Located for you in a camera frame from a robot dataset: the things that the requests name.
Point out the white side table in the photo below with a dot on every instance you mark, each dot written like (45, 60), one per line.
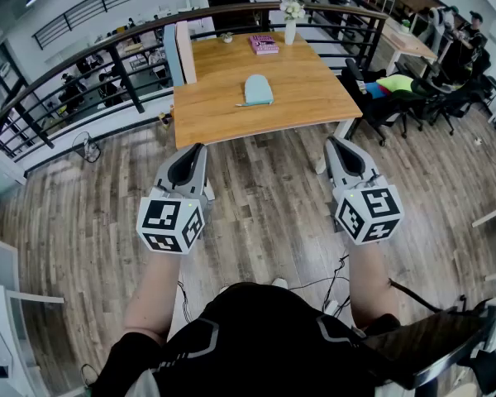
(0, 325)

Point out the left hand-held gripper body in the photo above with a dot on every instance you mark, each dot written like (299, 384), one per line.
(171, 226)

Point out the neon yellow cushion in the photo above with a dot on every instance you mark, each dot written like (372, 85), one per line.
(397, 84)

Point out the white table leg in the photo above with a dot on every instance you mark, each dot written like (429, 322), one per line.
(343, 128)

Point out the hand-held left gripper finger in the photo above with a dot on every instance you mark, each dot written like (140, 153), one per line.
(167, 172)
(199, 176)

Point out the white desk with wooden top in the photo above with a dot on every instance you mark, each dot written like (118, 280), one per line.
(409, 41)

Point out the person's left forearm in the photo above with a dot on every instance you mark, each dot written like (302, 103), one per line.
(153, 292)

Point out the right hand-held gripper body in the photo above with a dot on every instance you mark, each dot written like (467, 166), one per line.
(372, 215)

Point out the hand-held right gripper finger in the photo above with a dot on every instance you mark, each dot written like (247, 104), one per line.
(335, 164)
(357, 164)

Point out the black office chair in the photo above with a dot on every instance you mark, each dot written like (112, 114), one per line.
(454, 97)
(376, 106)

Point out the white power strip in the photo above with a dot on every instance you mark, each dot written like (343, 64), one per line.
(330, 307)

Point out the light blue pouch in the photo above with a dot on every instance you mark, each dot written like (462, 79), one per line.
(258, 89)

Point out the white vase with flowers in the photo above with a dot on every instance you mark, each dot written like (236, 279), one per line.
(289, 31)

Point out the blue cloth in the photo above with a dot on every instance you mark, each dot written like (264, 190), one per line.
(374, 89)

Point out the pink book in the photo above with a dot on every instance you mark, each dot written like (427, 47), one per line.
(264, 44)

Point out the person's right forearm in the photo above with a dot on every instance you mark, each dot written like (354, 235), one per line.
(370, 283)

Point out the person's black clothed body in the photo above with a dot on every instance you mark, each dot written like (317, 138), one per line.
(264, 337)

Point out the blue divider panel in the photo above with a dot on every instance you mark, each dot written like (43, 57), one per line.
(171, 56)

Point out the small potted plant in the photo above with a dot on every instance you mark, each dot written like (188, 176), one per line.
(226, 37)

